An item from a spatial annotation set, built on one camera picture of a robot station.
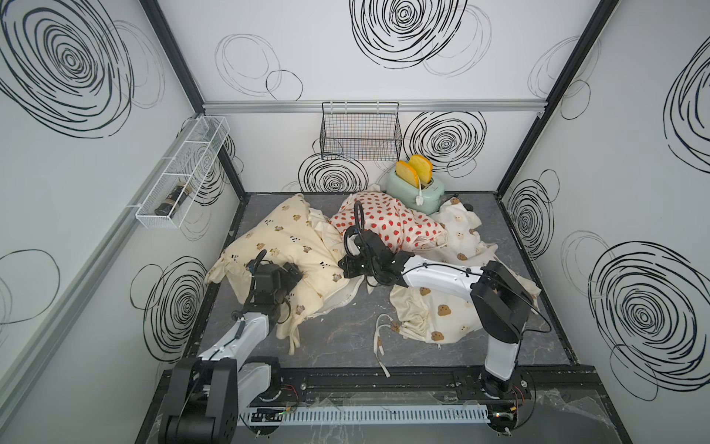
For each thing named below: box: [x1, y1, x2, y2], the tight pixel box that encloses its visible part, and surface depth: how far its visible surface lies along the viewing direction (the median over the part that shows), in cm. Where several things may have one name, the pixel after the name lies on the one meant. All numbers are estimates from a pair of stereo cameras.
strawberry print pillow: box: [330, 190, 448, 255], surface depth 91 cm
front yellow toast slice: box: [394, 160, 420, 190], surface depth 102 cm
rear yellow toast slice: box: [408, 153, 434, 185], surface depth 103 cm
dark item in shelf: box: [154, 183, 192, 218], surface depth 69 cm
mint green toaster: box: [386, 166, 445, 216], surface depth 104 cm
